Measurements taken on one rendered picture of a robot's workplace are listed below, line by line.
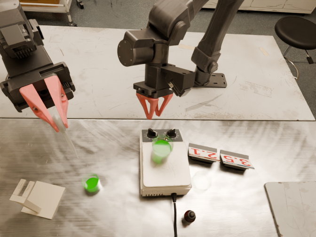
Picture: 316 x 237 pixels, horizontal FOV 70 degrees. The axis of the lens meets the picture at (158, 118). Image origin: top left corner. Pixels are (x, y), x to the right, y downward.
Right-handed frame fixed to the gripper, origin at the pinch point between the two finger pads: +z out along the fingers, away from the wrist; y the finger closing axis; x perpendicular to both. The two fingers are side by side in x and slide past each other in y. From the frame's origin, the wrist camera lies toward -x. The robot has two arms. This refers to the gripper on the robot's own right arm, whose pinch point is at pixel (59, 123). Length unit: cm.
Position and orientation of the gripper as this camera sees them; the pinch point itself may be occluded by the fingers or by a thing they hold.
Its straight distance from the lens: 37.5
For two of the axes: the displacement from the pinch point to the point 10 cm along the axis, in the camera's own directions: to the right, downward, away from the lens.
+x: -0.8, 5.5, 8.3
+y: 8.3, -4.3, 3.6
